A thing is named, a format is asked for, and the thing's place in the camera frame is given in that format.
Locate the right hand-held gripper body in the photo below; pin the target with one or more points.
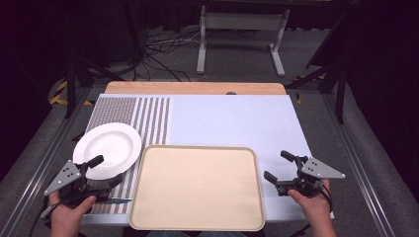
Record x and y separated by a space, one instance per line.
316 170

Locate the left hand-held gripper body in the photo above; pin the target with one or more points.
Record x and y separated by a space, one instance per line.
67 176

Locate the person's right hand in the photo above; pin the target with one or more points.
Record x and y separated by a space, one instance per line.
316 205

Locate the person's left hand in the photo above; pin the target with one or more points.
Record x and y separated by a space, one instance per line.
67 217

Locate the metal table knife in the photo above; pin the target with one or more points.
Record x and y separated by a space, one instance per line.
121 199

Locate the white round plate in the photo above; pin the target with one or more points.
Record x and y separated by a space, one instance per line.
108 144

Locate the striped woven placemat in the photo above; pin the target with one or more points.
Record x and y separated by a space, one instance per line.
115 110

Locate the white table cover sheet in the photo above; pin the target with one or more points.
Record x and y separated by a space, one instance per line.
230 121

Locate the beige plastic tray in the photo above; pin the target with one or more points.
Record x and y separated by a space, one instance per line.
197 191

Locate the yellow black floor tape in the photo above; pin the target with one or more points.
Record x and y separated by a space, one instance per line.
59 94

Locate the black tripod stand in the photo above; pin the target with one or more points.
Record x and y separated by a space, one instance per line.
70 89
341 85

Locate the white metal stand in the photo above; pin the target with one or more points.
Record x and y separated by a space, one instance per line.
243 21

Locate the aluminium floor rail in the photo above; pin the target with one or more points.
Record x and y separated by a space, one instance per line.
359 171
36 174

